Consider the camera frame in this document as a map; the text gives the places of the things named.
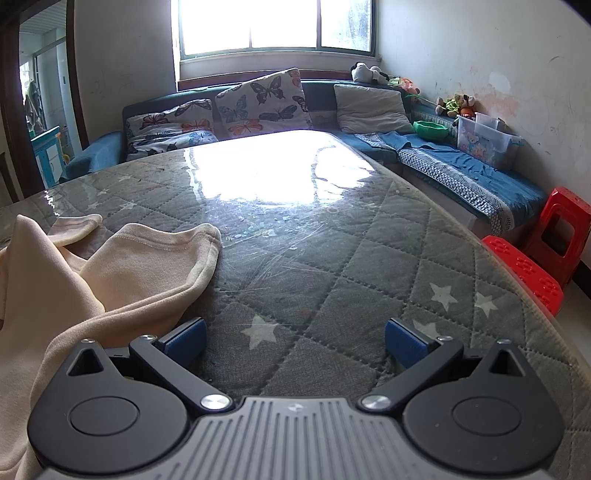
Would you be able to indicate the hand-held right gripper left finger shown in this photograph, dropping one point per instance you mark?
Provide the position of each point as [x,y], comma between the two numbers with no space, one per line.
[187,344]

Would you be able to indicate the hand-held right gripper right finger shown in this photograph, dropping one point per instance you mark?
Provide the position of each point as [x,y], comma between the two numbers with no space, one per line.
[404,346]

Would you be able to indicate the cream sweatshirt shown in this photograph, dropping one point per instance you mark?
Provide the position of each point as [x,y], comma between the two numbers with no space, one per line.
[92,286]

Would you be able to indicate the red plastic stool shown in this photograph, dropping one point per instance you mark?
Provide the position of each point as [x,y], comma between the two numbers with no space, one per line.
[570,203]
[521,267]

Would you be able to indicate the blue patterned sofa cover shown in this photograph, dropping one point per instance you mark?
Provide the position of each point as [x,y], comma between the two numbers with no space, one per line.
[461,170]

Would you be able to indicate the blue sofa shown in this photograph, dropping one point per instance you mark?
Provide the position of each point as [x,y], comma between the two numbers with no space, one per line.
[99,154]

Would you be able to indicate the clear plastic storage box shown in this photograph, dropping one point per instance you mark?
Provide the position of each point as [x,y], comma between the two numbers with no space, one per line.
[485,147]

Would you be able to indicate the flat butterfly print pillow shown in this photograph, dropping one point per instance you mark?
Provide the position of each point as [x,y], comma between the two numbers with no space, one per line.
[166,129]

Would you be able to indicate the green bowl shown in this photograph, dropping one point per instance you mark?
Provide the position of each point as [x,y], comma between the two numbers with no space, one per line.
[429,130]

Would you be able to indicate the blue cabinet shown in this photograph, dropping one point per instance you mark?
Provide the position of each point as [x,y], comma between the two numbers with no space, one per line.
[46,157]

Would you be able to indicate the grey pillow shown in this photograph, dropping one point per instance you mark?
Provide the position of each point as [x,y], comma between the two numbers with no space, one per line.
[369,108]

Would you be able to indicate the brown plush toys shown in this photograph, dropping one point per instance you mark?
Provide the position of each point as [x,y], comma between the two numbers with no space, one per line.
[455,105]

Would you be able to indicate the square butterfly print pillow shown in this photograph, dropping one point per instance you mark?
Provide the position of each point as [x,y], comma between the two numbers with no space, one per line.
[258,106]

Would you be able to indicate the colourful plush toy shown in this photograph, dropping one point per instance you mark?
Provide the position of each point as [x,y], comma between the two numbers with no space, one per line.
[404,85]

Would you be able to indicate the panda plush toy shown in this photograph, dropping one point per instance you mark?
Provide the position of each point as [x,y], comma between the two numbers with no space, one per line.
[364,73]

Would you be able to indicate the window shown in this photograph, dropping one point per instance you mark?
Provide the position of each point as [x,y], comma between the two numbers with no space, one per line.
[277,23]

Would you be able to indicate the dark wooden door frame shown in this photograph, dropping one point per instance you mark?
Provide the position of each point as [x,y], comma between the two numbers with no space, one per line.
[76,92]

